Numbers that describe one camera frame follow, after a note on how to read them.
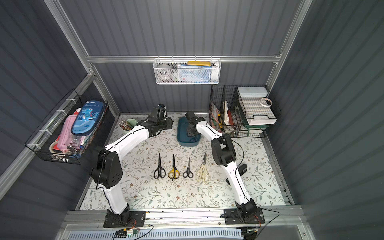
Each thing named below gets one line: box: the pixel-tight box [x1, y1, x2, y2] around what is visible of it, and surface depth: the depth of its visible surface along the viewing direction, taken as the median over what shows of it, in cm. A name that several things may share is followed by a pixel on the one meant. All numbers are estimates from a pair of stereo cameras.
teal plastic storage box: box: [176, 116, 201, 147], surface depth 106 cm
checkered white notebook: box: [238, 96, 277, 126], surface depth 96 cm
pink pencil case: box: [57, 114, 84, 152], surface depth 69 cm
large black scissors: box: [153, 153, 166, 179], surface depth 91 cm
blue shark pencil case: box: [71, 100, 108, 136], surface depth 71 cm
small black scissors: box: [182, 157, 194, 179], surface depth 91 cm
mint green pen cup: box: [119, 119, 138, 134], surface depth 93 cm
